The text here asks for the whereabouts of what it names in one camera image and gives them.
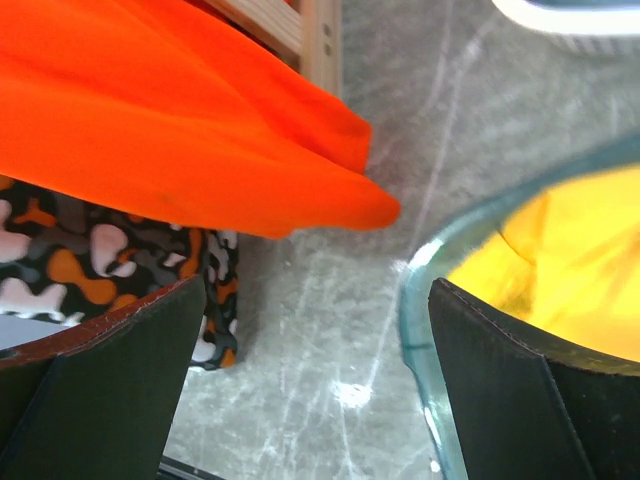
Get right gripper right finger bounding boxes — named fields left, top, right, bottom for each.
left=428, top=279, right=639, bottom=479

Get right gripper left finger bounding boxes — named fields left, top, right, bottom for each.
left=1, top=276, right=206, bottom=479

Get camouflage patterned shorts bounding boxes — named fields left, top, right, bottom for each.
left=1, top=177, right=239, bottom=370

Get orange shorts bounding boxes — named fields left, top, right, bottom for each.
left=1, top=1, right=400, bottom=238

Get teal transparent tray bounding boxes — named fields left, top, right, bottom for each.
left=398, top=135, right=639, bottom=479

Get yellow garment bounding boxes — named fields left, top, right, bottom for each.
left=448, top=164, right=639, bottom=361

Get white plastic basket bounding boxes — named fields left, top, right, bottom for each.
left=493, top=0, right=639, bottom=58

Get wooden clothes rack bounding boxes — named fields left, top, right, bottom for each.
left=207, top=0, right=343, bottom=97

